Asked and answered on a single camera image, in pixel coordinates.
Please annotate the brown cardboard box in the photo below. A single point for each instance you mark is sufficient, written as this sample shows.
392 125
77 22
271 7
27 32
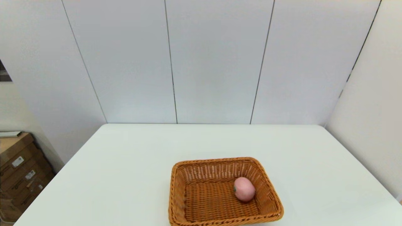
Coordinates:
8 213
22 177
31 191
12 147

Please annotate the pink toy peach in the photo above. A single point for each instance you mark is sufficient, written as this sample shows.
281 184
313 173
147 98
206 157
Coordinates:
245 189

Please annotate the flat white board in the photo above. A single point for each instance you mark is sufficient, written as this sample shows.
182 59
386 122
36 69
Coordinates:
9 134

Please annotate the orange woven wicker basket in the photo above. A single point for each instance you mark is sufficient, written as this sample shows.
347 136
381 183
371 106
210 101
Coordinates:
213 204

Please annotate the dark grey wall fixture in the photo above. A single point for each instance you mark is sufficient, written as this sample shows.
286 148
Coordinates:
3 73

